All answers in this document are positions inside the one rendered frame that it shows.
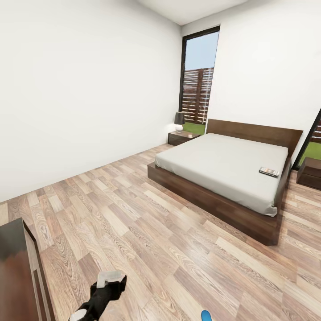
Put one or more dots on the hardback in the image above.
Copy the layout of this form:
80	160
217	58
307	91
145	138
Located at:
269	171

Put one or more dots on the bed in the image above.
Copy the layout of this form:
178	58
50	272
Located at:
219	172

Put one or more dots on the table lamp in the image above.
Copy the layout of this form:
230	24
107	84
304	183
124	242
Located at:
179	120

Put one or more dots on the nightstand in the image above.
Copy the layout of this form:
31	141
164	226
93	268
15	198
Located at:
176	138
309	173

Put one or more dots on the bench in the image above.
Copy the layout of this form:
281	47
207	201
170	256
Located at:
24	293

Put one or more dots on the fixed window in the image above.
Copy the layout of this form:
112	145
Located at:
312	145
197	68

